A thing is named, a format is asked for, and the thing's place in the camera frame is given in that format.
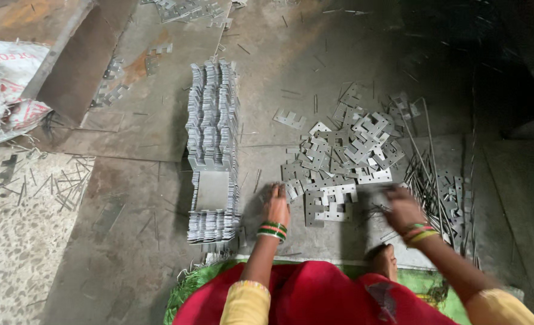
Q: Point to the green and red bangles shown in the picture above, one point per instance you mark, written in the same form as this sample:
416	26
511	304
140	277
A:
272	229

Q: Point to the scattered metal rod offcuts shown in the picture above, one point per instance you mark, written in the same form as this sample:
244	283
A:
36	176

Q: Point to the person's right hand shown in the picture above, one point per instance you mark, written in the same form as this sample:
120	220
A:
401	208

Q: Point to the yellow and red bangles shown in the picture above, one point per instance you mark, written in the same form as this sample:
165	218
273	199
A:
418	232

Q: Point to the small scattered metal brackets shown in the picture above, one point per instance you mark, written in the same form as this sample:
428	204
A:
118	76

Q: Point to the stacked rows of metal brackets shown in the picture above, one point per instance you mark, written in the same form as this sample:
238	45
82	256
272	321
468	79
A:
213	149

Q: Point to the grey metal floor sheet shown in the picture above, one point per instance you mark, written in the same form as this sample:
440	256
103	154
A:
149	81

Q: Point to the person's right fingers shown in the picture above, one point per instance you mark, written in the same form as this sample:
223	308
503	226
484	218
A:
394	196

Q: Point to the heap of brackets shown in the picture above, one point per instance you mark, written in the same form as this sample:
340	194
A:
194	10

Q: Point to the white printed woven sack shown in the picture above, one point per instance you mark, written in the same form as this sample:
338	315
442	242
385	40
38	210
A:
6	92

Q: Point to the green woven mat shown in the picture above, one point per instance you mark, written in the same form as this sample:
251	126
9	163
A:
203	284

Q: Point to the single flat metal bracket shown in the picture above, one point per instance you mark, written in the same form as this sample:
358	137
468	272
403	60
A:
289	118

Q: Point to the person's left hand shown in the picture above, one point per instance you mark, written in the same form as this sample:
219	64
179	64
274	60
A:
276	206

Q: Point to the loose pile of metal brackets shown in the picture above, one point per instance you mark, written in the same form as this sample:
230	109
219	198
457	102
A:
341	155

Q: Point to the person's left fingers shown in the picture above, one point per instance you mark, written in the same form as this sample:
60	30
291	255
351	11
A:
274	190

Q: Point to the bundle of thin metal rods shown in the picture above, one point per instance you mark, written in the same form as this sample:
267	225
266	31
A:
434	189

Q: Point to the brackets among rods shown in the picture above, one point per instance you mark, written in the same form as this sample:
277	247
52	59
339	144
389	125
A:
452	194

